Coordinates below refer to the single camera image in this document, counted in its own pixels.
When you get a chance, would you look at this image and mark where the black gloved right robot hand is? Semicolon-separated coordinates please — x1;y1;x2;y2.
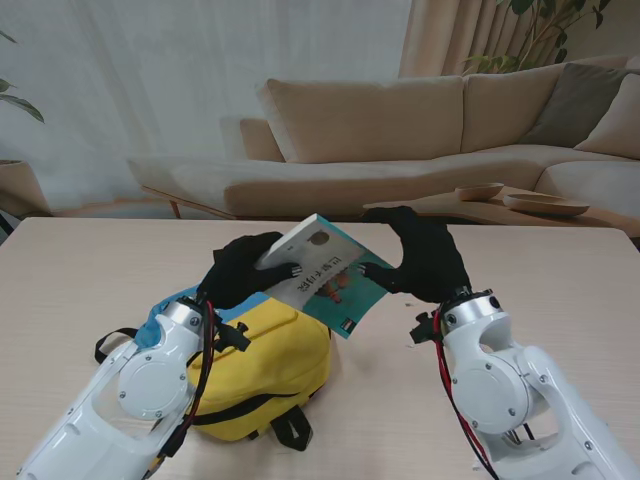
362;204;474;305

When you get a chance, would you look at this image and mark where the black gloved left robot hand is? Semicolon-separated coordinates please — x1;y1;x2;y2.
197;231;304;311

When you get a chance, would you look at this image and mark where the blue and yellow school bag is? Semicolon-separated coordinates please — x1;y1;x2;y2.
94;292;334;454

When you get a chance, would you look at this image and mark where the teal cover book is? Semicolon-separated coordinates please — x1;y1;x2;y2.
257;213;391;341

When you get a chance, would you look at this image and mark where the wooden coffee table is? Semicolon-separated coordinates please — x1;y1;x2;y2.
363;185;640;236

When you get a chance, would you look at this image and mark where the small wooden bowl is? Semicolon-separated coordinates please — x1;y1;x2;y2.
455;182;505;202

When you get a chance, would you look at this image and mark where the large shallow wooden bowl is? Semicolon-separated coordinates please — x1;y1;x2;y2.
502;192;591;217

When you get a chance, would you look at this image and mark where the beige sofa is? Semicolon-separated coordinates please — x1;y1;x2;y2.
127;54;640;221

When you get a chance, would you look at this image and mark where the tall green leafy plant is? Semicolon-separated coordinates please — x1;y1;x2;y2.
462;0;616;75

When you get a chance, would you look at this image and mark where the grey cushion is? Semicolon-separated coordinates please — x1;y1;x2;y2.
522;62;629;149

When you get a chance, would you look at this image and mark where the beige curtain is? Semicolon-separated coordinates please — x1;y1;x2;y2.
398;0;566;79

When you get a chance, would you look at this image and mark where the beige cushion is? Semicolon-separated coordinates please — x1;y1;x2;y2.
574;73;640;161

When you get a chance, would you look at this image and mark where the brown plant pot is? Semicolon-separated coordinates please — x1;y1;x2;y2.
0;159;51;219

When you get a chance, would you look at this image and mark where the dark green long-leaf plant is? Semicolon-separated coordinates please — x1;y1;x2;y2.
0;32;46;125

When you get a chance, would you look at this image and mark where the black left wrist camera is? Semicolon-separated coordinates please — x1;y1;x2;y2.
218;322;252;354

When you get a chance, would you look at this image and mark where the left arm red black cable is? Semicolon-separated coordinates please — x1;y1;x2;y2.
144;299;222;480

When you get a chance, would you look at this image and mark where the arm red black cable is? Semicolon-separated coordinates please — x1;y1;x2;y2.
144;299;222;480
432;309;501;480

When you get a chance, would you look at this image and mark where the right arm red black cable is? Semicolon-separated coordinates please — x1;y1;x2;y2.
432;309;501;480

